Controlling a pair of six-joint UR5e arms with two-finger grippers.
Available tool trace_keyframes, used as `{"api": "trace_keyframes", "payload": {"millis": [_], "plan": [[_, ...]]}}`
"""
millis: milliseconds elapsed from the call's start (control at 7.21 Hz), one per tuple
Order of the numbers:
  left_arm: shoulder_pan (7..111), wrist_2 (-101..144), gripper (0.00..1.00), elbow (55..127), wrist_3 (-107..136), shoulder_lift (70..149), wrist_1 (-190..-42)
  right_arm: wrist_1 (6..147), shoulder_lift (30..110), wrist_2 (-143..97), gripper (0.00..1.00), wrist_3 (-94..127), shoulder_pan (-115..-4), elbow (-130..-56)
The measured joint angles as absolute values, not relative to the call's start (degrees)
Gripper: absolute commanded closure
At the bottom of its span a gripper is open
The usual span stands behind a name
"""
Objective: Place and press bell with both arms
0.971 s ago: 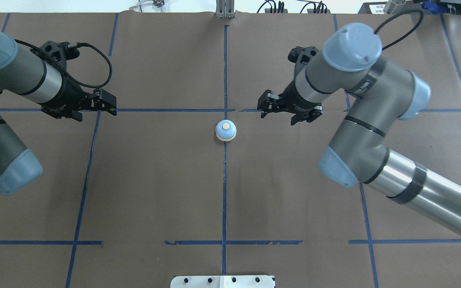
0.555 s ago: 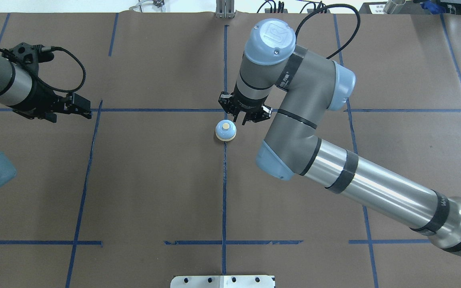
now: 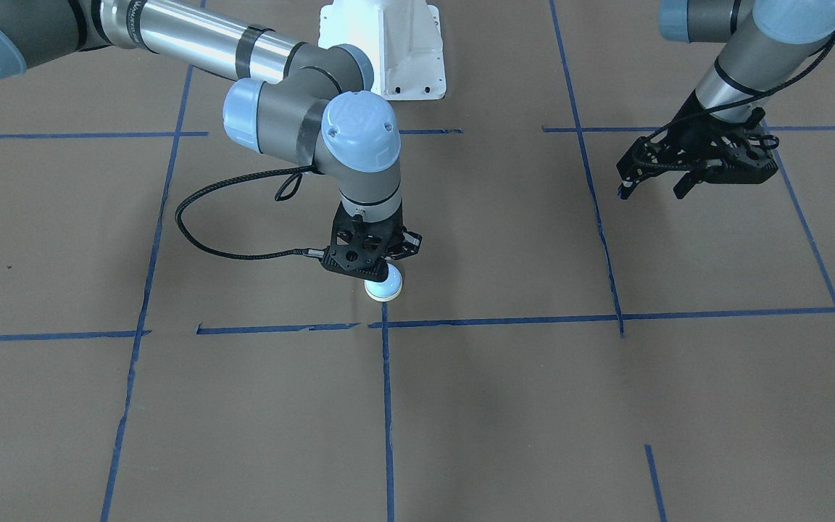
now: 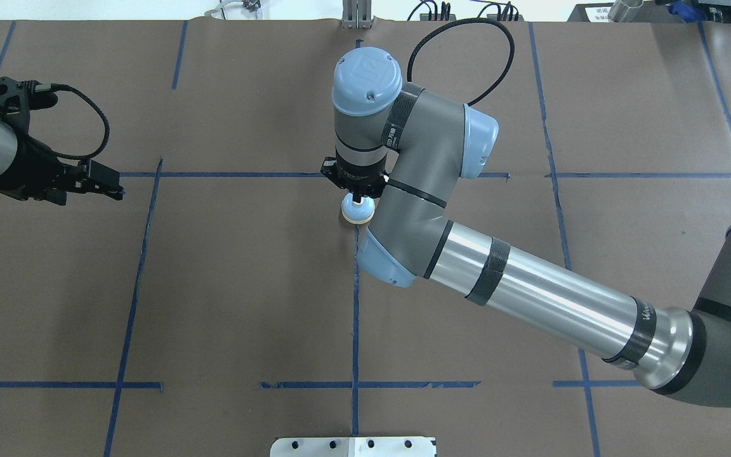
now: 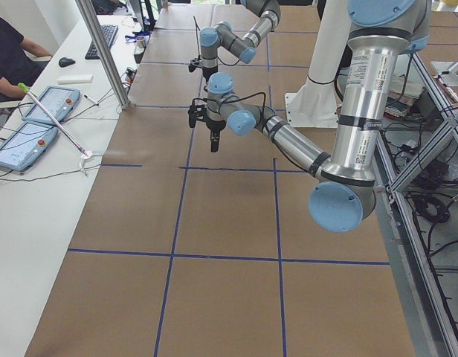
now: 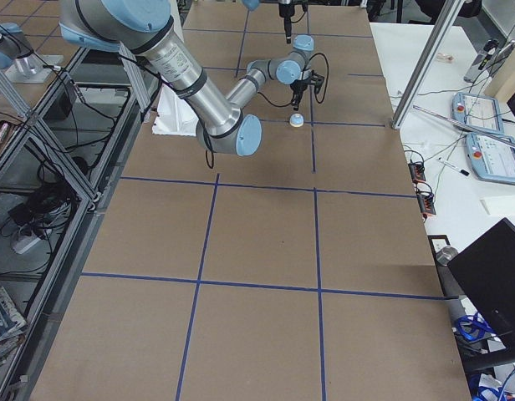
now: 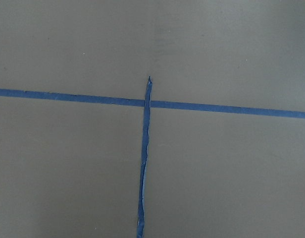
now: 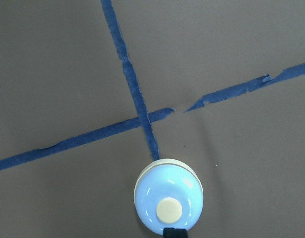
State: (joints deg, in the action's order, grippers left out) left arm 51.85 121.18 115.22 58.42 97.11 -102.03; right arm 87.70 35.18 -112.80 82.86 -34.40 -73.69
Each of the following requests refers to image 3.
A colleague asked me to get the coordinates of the black camera cable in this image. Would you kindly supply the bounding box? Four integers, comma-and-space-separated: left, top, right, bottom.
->
174, 165, 328, 260
649, 14, 835, 172

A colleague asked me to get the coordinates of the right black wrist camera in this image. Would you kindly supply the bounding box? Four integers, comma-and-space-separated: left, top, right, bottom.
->
320, 228, 390, 282

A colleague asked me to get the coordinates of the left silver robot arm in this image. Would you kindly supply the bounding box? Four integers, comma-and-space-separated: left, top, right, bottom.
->
617, 1, 835, 199

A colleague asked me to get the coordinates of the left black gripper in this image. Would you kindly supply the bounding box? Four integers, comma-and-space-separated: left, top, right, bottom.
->
617, 94, 765, 199

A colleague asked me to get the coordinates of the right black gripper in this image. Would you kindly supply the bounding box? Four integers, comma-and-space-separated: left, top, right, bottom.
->
332, 205, 422, 260

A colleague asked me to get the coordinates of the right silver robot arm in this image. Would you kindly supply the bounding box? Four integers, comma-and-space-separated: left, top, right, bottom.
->
0, 1, 421, 268

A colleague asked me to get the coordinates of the white and blue bell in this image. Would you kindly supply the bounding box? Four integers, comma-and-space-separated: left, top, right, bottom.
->
364, 263, 404, 302

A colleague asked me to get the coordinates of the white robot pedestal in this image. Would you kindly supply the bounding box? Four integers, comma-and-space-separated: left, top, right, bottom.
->
318, 1, 447, 102

